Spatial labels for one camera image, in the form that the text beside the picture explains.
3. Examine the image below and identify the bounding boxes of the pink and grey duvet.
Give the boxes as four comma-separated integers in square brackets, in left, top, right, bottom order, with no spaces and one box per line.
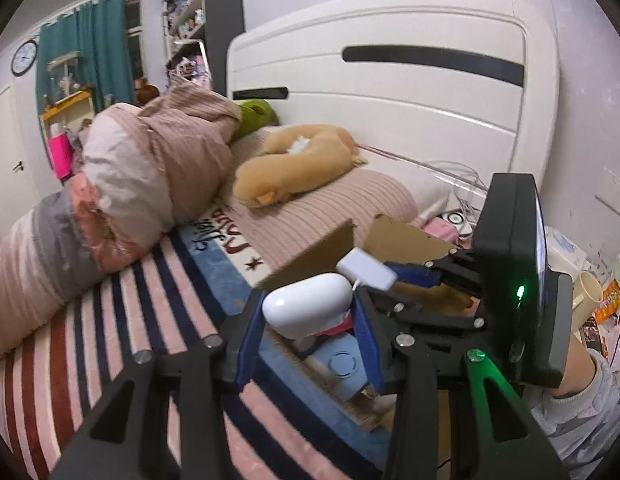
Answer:
[0,77,243,361]

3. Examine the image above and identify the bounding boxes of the pink bottle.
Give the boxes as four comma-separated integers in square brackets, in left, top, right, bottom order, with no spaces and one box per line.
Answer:
[317,317,355,337]

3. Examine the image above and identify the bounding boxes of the pink small case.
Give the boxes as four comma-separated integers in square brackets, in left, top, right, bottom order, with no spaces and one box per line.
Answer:
[422,212,473,244]

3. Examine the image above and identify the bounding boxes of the blue square device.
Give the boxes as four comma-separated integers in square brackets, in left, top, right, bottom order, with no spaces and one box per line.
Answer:
[310,335,375,401]

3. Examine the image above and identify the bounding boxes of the tan plush toy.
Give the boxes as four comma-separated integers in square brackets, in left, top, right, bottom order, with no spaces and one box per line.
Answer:
[233,124,369,209]

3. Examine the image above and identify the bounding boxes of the white tissue pack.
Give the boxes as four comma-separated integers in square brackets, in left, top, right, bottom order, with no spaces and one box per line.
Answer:
[544,226,588,273]

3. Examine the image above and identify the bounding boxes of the glass display case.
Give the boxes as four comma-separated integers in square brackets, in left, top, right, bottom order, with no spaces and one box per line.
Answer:
[47,55,86,106]

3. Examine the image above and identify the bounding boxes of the white adapter with cable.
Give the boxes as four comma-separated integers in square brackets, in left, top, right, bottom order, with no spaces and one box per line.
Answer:
[336,247,397,292]

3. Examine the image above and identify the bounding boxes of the teal curtain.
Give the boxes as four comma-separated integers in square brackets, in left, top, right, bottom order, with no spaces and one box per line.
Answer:
[36,0,133,121]

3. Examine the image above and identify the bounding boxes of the orange snack packet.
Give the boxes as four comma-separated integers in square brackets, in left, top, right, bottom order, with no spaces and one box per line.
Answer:
[594,280,620,323]

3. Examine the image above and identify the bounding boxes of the green plush toy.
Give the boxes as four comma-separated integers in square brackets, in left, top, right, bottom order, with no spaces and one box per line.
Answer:
[233,100,281,141]

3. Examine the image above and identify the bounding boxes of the white door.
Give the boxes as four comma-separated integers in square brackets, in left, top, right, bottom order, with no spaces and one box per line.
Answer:
[0,85,41,241]

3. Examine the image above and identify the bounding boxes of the person's right forearm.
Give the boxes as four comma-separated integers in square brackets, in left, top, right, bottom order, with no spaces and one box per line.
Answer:
[530,345,620,480]

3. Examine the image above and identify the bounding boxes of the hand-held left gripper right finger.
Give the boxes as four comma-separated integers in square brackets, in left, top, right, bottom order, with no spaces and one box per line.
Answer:
[351,290,571,480]

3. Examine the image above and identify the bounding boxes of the cream mug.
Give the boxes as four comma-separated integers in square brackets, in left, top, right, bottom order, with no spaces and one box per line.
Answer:
[564,271,604,331]

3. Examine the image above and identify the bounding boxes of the pink knit blanket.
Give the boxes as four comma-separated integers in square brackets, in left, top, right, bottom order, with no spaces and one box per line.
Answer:
[227,127,421,271]

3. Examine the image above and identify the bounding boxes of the dark bookshelf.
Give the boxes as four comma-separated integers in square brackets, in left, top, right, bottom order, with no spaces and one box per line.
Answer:
[162,0,245,96]

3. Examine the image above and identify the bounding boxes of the window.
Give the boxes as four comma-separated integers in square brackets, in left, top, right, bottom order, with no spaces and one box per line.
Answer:
[124,0,143,81]

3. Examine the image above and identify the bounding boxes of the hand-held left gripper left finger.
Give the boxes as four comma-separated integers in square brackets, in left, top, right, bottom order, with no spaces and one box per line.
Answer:
[50,302,271,480]

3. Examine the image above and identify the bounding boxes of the white cables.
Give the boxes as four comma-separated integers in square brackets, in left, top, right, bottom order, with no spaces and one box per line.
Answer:
[420,160,490,236]

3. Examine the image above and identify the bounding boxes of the striped blanket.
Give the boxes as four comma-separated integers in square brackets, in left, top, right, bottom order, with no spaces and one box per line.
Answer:
[0,200,391,480]

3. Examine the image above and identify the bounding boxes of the white bed headboard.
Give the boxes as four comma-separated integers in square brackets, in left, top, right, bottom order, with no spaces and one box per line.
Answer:
[226,0,560,211]

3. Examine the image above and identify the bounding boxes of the round wall clock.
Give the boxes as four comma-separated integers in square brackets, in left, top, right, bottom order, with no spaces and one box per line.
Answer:
[11,39,39,77]

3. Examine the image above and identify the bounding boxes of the yellow shelf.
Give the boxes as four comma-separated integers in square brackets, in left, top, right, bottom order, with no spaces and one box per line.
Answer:
[40,89,96,131]

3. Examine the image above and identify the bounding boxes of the cardboard box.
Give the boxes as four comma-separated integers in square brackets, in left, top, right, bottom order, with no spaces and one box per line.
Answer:
[255,214,470,431]

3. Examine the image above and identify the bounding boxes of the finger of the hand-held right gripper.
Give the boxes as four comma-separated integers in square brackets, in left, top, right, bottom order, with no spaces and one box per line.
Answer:
[384,246,484,292]
[369,284,486,334]

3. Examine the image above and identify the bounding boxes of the white earbuds case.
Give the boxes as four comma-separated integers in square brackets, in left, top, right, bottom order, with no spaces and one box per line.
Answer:
[261,272,353,339]

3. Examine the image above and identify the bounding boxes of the pink bag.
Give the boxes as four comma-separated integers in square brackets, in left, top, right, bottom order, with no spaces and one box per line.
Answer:
[47,132,72,179]

